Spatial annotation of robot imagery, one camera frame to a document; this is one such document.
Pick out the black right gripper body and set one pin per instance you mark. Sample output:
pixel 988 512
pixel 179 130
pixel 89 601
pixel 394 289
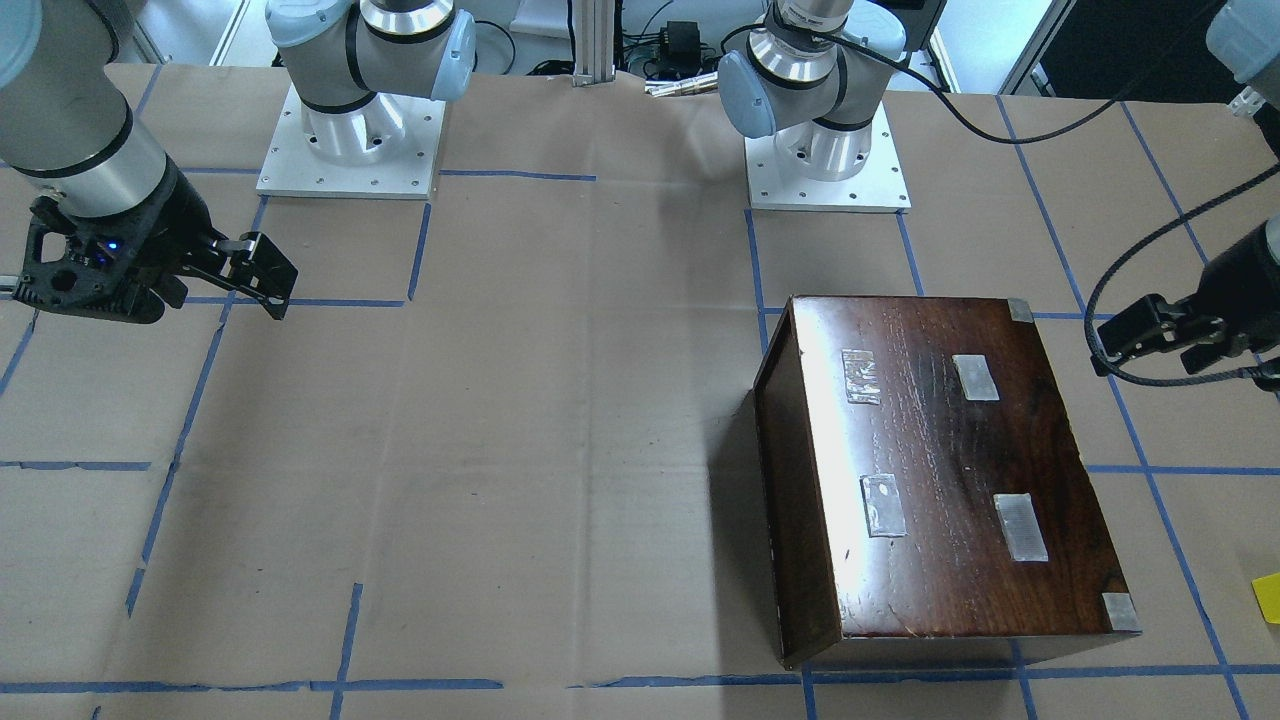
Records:
pixel 170 232

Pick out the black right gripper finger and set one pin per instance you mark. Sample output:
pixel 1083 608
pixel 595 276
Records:
pixel 270 285
pixel 253 247

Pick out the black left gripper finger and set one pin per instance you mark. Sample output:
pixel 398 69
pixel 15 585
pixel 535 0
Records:
pixel 1153 324
pixel 1195 357

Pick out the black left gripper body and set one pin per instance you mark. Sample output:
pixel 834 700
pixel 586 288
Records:
pixel 1243 283

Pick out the yellow block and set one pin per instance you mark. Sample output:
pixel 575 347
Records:
pixel 1266 591

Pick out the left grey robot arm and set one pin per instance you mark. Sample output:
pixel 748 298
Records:
pixel 810 79

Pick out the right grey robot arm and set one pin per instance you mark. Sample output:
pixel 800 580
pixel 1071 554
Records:
pixel 70 132

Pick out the dark wooden drawer cabinet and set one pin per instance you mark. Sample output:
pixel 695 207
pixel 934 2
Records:
pixel 927 502

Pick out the brown paper table cover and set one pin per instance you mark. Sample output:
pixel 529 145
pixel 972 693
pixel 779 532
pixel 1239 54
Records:
pixel 499 461

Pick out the black power adapter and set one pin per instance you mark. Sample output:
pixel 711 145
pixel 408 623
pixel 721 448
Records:
pixel 680 43

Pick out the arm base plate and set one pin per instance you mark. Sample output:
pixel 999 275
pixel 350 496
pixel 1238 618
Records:
pixel 814 168
pixel 386 150

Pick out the aluminium frame post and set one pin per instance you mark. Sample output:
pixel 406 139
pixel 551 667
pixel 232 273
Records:
pixel 594 37

